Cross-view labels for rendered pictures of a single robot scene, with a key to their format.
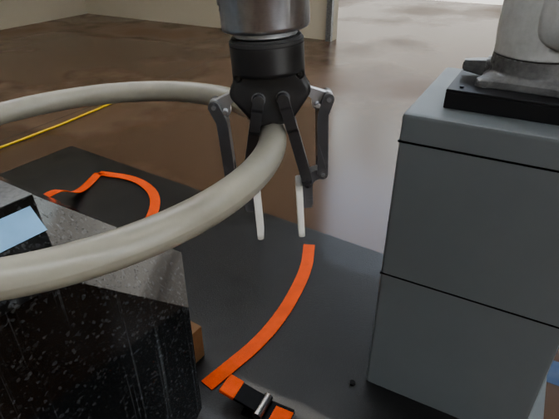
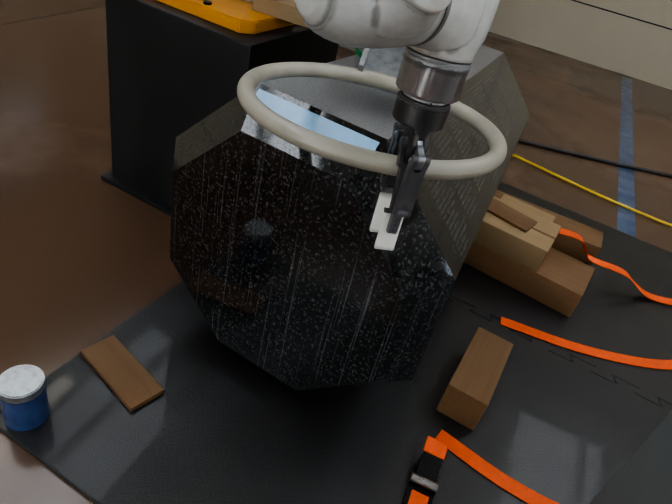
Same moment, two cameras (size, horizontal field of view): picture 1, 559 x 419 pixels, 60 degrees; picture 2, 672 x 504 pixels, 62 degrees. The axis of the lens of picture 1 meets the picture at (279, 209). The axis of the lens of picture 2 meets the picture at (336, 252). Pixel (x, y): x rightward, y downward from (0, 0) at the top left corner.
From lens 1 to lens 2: 0.77 m
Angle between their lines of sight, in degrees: 63
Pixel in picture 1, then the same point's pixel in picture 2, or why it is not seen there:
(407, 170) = (650, 443)
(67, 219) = not seen: hidden behind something
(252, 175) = (322, 142)
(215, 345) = (488, 440)
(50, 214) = not seen: hidden behind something
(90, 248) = (254, 103)
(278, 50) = (400, 101)
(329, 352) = not seen: outside the picture
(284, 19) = (403, 82)
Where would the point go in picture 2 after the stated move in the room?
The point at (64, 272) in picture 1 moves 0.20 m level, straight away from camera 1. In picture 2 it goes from (245, 103) to (346, 97)
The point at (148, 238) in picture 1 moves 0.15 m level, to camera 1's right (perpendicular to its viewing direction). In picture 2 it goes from (263, 116) to (259, 163)
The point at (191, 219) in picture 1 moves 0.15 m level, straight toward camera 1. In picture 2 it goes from (279, 125) to (174, 118)
